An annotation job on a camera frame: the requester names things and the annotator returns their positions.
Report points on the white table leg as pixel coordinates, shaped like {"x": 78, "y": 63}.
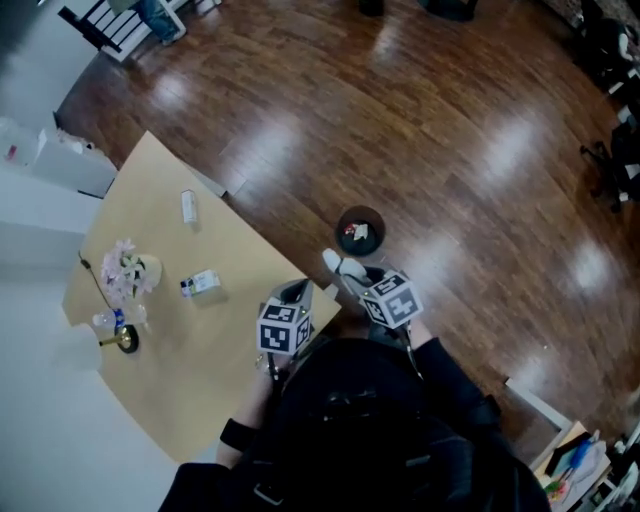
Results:
{"x": 210, "y": 184}

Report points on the white paper ball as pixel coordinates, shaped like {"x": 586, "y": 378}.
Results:
{"x": 350, "y": 267}

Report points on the pink flowers in white pot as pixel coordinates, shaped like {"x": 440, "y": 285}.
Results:
{"x": 150, "y": 270}

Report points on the black office chair base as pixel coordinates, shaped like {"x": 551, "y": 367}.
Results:
{"x": 625, "y": 170}

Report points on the small white blue box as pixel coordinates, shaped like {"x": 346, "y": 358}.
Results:
{"x": 205, "y": 282}

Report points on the round wooden pedestal table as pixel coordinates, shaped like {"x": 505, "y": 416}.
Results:
{"x": 450, "y": 10}

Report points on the black cylinder bin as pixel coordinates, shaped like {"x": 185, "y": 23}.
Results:
{"x": 372, "y": 6}

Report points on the small white plastic block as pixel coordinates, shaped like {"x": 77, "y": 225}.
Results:
{"x": 189, "y": 206}

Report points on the person's left forearm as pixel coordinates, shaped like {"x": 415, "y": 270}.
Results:
{"x": 255, "y": 400}

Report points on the person's right forearm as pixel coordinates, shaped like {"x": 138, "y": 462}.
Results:
{"x": 450, "y": 370}

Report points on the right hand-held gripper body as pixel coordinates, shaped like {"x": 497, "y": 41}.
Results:
{"x": 395, "y": 302}

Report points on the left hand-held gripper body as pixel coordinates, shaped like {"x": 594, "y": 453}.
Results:
{"x": 277, "y": 332}

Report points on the clear plastic water bottle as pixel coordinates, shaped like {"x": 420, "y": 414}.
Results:
{"x": 117, "y": 316}

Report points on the black metal railing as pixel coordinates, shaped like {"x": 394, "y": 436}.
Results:
{"x": 90, "y": 27}

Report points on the white shade table lamp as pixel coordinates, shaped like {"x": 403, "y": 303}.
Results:
{"x": 127, "y": 340}

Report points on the white open box bin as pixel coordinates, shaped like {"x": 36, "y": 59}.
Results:
{"x": 70, "y": 170}

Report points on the small red wrapper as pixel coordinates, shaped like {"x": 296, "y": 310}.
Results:
{"x": 349, "y": 230}

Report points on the black round trash bin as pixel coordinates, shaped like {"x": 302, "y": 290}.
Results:
{"x": 360, "y": 247}

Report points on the person's black jacket torso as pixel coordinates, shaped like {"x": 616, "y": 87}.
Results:
{"x": 360, "y": 425}

